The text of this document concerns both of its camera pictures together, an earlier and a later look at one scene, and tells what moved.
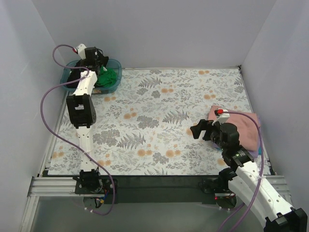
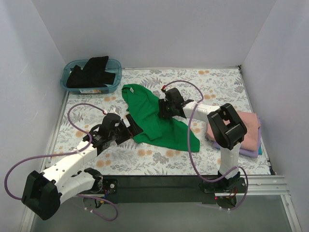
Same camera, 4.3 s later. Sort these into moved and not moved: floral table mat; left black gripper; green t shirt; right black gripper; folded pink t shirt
Moved: left black gripper; green t shirt; right black gripper
Not moved: folded pink t shirt; floral table mat
